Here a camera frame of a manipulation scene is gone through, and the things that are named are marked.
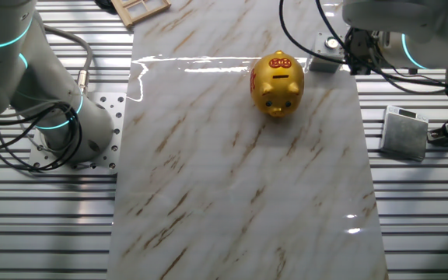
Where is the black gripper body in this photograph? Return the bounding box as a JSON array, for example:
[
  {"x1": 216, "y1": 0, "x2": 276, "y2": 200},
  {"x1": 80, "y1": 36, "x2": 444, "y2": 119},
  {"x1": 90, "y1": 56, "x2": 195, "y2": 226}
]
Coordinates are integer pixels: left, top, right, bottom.
[{"x1": 344, "y1": 29, "x2": 380, "y2": 65}]

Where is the golden piggy bank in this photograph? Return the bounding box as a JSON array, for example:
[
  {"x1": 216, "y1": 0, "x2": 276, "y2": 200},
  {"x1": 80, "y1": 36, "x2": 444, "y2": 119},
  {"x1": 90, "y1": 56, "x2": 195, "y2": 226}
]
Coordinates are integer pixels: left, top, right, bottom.
[{"x1": 249, "y1": 49, "x2": 306, "y2": 119}]

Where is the wooden window frame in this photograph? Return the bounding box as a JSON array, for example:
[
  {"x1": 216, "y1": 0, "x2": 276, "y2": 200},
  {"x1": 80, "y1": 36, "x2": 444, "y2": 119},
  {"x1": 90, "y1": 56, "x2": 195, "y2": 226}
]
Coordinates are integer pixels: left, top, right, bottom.
[{"x1": 110, "y1": 0, "x2": 172, "y2": 28}]

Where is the black base cable bundle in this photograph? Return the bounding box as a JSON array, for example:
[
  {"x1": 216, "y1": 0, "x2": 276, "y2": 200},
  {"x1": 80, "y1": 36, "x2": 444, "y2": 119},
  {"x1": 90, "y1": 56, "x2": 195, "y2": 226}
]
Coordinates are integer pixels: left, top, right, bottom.
[{"x1": 0, "y1": 100, "x2": 84, "y2": 172}]

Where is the grey cable with metal connector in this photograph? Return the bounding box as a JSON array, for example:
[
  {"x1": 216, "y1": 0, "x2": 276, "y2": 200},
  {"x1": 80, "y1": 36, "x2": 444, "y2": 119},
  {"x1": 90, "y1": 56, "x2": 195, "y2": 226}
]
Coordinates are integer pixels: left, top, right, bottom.
[{"x1": 40, "y1": 23, "x2": 94, "y2": 96}]

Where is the white marble pattern board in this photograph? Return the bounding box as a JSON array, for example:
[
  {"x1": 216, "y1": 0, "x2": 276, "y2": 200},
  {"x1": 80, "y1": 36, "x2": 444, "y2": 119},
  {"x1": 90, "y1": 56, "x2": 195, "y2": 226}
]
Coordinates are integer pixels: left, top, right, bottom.
[{"x1": 106, "y1": 0, "x2": 389, "y2": 280}]

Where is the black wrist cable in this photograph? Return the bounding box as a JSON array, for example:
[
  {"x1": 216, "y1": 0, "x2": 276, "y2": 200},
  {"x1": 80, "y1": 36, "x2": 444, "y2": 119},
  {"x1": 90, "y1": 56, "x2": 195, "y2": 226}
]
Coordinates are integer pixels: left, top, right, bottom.
[{"x1": 278, "y1": 0, "x2": 448, "y2": 96}]

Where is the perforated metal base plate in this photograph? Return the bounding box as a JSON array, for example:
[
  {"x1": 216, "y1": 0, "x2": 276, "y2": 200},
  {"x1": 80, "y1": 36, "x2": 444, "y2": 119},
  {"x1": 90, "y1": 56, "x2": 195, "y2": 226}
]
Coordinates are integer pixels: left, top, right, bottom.
[{"x1": 28, "y1": 92, "x2": 127, "y2": 176}]

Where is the silver digital scale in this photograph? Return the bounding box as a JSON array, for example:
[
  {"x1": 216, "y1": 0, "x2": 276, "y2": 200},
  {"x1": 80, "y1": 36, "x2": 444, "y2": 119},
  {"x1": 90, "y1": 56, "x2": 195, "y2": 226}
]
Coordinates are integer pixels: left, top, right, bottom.
[{"x1": 378, "y1": 104, "x2": 430, "y2": 163}]

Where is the grey green push button box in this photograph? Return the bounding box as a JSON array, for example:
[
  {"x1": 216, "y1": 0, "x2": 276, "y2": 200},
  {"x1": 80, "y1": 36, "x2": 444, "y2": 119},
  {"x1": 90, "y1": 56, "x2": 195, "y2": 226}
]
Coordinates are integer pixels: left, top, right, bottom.
[{"x1": 308, "y1": 33, "x2": 345, "y2": 74}]

